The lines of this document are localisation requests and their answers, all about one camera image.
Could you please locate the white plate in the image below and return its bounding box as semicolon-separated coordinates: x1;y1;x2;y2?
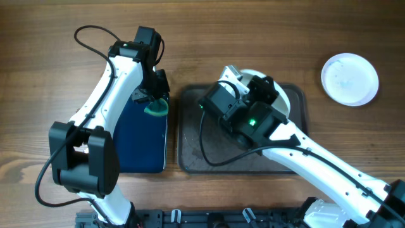
320;53;379;106
241;69;290;118

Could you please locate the green yellow sponge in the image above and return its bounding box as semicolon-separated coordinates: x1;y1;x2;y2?
144;98;169;117

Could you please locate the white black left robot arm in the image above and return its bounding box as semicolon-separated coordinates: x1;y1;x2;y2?
44;27;170;227

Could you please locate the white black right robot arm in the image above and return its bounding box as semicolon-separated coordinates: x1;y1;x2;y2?
199;74;404;227

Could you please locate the dark brown serving tray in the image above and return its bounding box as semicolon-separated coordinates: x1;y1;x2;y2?
177;84;294;174

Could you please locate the black water tray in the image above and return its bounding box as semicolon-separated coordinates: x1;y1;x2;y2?
113;98;168;174

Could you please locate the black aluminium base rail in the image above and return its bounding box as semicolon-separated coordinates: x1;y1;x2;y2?
75;207;311;228

